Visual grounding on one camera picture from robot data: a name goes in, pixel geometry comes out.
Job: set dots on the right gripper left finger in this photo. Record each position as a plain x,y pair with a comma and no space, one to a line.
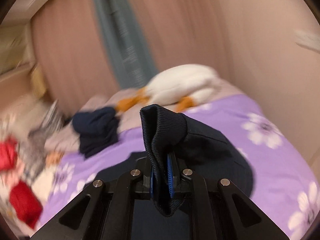
142,179

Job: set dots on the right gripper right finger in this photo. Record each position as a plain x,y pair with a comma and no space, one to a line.
179,176

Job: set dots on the dark navy zip jacket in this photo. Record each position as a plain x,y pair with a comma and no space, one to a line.
214,208

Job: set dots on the folded navy clothes stack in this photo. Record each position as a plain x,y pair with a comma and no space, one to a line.
97,130

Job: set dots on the pink quilt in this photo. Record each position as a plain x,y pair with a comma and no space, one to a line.
67,140

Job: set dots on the purple floral bed sheet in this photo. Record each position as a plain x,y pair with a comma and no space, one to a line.
285,188

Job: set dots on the teal lettered curtain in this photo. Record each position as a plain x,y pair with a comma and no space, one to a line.
125,43

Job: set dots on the grey plaid pillow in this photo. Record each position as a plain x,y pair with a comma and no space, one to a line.
34,152

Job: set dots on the red puffer jacket near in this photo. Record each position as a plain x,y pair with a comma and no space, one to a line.
28,208

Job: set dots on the red puffer jacket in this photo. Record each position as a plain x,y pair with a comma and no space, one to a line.
28,208
8,154

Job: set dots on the red puffer jacket far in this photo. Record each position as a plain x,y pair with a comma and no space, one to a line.
8,154

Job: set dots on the beige fringed hanging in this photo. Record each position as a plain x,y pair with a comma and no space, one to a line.
38,82

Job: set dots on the pink curtain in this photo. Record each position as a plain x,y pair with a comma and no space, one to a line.
69,47

